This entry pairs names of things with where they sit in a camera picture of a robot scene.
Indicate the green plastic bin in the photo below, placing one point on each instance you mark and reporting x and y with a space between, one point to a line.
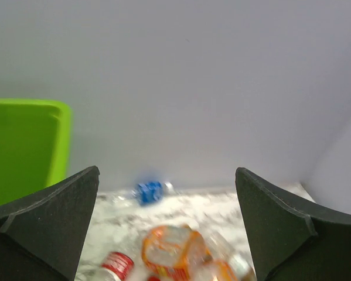
34 145

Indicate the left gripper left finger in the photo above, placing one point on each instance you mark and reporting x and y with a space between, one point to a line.
42 234

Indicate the crushed orange label bottle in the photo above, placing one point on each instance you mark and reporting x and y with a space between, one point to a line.
219 271
174 252

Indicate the blue label bottle by wall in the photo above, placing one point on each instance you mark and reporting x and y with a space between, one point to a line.
144 194

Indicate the brown tea bottle green cap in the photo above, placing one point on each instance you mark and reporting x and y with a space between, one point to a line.
221 250

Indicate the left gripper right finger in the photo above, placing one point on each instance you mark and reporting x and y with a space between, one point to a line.
292 238

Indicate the red label clear bottle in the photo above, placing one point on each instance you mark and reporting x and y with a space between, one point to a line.
117 266

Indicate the small red label bottle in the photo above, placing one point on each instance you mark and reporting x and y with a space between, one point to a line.
153 278

